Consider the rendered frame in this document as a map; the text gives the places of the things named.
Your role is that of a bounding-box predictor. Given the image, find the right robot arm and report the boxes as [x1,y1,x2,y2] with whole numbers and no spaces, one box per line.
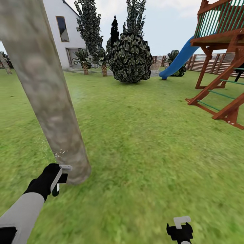
[166,216,193,244]

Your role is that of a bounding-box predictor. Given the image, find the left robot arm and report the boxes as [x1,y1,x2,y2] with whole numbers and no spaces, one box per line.
[0,164,72,244]

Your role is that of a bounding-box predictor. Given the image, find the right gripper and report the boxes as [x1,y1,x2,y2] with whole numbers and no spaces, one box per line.
[166,223,193,241]

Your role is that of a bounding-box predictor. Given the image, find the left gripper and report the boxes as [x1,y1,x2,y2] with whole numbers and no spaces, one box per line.
[58,173,68,183]

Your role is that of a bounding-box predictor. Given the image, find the pesticide atomizer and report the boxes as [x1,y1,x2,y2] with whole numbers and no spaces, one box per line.
[52,183,60,196]

